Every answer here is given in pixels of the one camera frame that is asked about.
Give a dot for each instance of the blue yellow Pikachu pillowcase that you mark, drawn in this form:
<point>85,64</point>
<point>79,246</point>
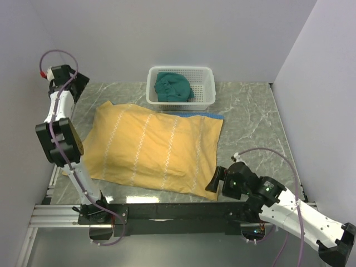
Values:
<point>134,146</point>

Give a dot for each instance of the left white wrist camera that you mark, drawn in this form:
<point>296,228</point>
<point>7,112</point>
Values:
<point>47,74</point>

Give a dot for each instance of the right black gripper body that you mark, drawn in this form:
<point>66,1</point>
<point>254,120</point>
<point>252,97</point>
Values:
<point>231,189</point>

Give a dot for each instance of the black base bar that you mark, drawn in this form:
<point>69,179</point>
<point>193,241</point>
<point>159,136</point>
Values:
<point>170,218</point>

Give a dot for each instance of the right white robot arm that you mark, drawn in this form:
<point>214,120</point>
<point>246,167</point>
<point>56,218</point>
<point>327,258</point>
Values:
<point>276,204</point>

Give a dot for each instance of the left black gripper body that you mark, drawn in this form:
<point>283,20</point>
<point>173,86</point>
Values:
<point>72,72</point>

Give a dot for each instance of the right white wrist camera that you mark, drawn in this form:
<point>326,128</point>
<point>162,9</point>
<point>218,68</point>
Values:
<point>237,158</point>

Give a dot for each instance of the aluminium frame rail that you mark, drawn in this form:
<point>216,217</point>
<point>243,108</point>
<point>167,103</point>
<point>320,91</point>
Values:
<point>53,216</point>

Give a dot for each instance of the white plastic basket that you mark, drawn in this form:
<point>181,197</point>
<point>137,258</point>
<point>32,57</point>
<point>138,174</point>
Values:
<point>201,81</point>

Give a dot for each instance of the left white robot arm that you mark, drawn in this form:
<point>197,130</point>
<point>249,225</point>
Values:
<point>62,145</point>

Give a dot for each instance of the green cloth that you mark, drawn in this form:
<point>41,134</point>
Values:
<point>172,87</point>

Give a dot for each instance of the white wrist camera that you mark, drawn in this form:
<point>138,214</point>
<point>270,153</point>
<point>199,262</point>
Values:
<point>237,158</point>
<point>47,74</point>

